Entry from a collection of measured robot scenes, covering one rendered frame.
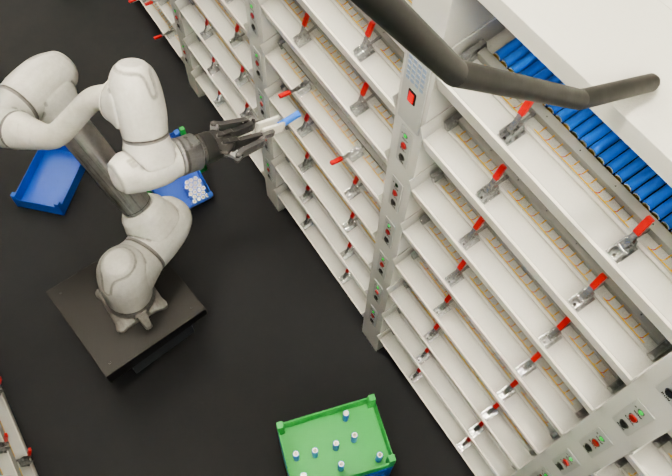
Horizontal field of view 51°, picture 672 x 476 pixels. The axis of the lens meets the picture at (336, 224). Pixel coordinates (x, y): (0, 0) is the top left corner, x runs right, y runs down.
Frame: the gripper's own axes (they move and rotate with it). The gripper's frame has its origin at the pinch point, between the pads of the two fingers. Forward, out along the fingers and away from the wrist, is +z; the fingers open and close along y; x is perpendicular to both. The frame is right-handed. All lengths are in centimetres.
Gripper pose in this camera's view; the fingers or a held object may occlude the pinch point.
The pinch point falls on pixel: (269, 126)
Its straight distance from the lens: 177.5
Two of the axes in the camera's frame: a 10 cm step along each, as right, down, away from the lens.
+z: 7.8, -3.5, 5.2
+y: -5.8, -7.1, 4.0
